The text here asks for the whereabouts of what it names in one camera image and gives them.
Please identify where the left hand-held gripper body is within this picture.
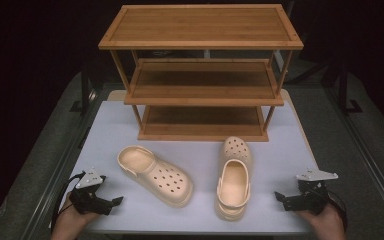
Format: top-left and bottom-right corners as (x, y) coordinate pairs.
(68, 167), (114, 216)

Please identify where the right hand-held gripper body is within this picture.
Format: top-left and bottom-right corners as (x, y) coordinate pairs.
(283, 168), (339, 216)

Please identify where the beige clog shoe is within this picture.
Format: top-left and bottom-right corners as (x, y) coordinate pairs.
(214, 135), (253, 222)
(116, 144), (195, 209)

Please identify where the wooden three-tier shoe rack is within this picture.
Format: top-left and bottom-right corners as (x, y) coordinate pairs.
(97, 3), (305, 143)

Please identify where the person's right hand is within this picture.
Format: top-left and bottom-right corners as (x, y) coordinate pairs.
(296, 203), (347, 240)

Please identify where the person's left hand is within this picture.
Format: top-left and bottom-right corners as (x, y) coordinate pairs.
(50, 194), (100, 240)

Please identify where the white table sheet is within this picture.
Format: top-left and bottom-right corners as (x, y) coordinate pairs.
(61, 100), (321, 234)

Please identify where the black metal stand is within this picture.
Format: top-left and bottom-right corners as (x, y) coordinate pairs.
(337, 59), (364, 116)
(69, 63), (93, 116)

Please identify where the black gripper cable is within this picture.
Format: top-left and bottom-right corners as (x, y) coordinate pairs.
(327, 195), (349, 232)
(50, 171), (86, 231)

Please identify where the grey metal rail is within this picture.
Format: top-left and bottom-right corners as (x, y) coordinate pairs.
(19, 88), (109, 240)
(324, 85), (384, 232)

